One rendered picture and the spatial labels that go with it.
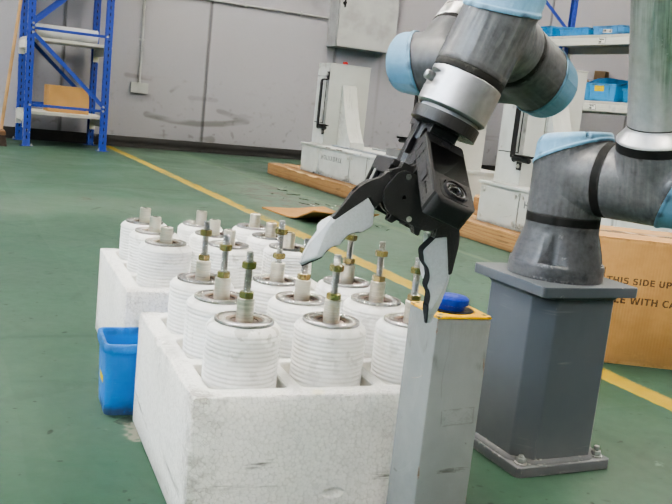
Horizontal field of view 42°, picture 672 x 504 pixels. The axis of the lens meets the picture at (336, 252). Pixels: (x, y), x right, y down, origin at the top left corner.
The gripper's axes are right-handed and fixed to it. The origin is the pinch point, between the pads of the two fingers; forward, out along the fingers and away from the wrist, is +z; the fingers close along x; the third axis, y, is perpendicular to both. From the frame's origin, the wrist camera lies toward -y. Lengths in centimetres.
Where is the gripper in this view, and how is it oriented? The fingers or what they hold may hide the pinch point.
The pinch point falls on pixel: (366, 298)
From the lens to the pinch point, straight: 87.6
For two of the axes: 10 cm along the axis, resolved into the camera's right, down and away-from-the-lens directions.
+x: -8.6, -4.1, -3.0
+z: -4.4, 9.0, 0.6
